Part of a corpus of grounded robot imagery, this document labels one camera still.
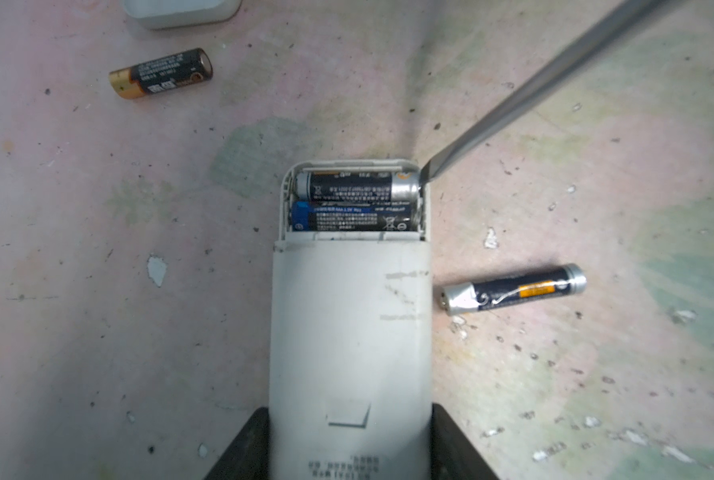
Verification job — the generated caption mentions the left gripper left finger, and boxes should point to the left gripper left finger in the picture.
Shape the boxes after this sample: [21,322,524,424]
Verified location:
[204,407,269,480]

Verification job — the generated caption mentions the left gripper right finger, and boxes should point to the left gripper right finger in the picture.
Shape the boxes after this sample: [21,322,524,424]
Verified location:
[431,403,499,480]

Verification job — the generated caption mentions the white remote control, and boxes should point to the white remote control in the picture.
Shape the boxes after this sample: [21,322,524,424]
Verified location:
[269,159,432,479]

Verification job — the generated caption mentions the orange black handled screwdriver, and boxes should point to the orange black handled screwdriver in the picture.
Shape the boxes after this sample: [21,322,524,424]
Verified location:
[420,0,679,186]

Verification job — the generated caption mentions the black gold AA battery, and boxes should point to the black gold AA battery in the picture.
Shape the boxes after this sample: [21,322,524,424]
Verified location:
[108,48,214,100]

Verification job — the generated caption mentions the white battery cover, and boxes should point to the white battery cover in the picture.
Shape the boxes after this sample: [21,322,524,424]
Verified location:
[121,0,242,30]

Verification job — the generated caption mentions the blue black AA battery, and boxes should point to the blue black AA battery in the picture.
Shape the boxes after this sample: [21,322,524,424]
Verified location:
[289,201,420,232]

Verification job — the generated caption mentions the black silver AA battery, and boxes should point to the black silver AA battery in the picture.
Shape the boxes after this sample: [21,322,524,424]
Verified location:
[295,171,420,203]

